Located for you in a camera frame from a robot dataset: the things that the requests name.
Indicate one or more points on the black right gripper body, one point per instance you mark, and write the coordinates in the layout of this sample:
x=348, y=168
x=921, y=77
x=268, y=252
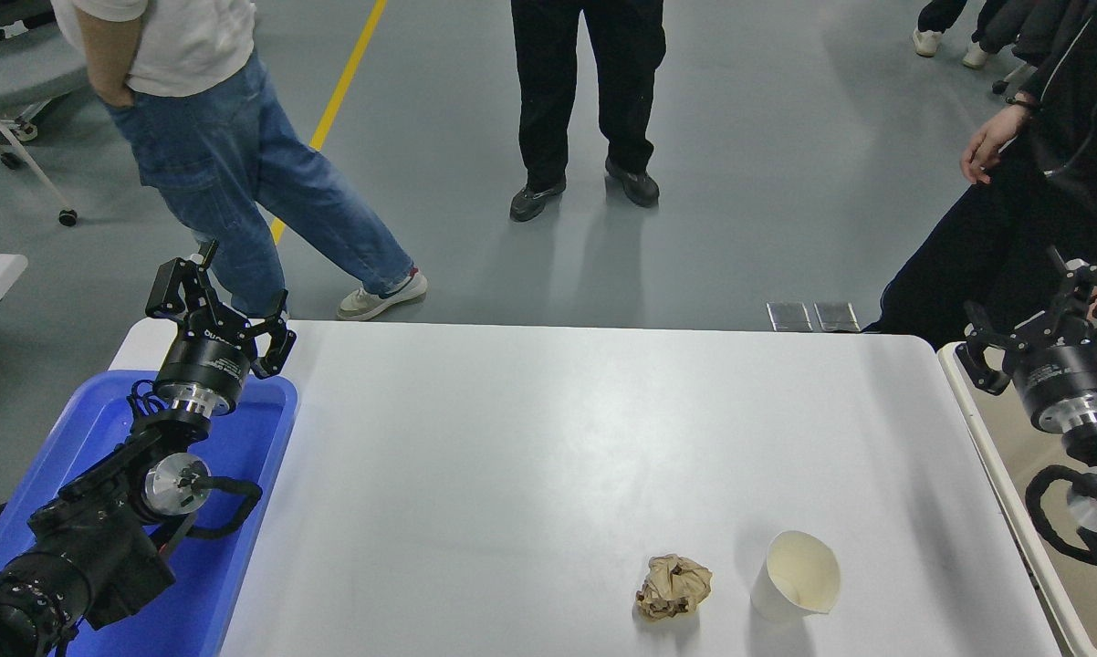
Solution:
x=1069, y=379

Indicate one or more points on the metal floor plate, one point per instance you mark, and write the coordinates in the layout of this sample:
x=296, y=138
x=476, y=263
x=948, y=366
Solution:
x=789, y=317
x=837, y=317

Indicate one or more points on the white paper cup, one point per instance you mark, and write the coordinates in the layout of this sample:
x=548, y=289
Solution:
x=799, y=570

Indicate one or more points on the large pale bin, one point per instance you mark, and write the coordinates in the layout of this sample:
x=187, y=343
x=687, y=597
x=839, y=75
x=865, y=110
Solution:
x=996, y=438

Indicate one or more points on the person in jeans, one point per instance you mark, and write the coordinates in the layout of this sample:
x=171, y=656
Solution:
x=238, y=155

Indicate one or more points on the person's hand with bracelet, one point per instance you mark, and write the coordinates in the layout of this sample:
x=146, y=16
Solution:
x=991, y=146

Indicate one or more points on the crumpled tan paper ball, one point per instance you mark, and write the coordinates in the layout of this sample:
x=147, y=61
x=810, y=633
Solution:
x=674, y=589

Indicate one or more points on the blue plastic tray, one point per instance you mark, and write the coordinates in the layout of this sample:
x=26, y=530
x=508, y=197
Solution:
x=238, y=474

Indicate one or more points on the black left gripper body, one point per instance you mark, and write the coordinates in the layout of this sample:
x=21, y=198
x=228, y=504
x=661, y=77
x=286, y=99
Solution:
x=203, y=365

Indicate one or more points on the person with white shoes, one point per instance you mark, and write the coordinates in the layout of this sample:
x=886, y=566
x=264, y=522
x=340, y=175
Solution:
x=927, y=41

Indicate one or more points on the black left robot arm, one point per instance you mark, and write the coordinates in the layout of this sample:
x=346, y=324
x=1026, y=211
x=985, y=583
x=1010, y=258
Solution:
x=92, y=547

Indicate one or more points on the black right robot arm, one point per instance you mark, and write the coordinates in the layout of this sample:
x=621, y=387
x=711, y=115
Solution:
x=1091, y=447

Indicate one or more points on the person in plain black trousers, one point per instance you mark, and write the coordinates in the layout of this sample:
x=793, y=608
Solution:
x=548, y=91

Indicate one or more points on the person's forearm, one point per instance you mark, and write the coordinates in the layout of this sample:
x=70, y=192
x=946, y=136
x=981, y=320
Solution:
x=106, y=55

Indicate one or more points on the person in striped black trousers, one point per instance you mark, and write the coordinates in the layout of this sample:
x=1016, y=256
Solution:
x=1014, y=246

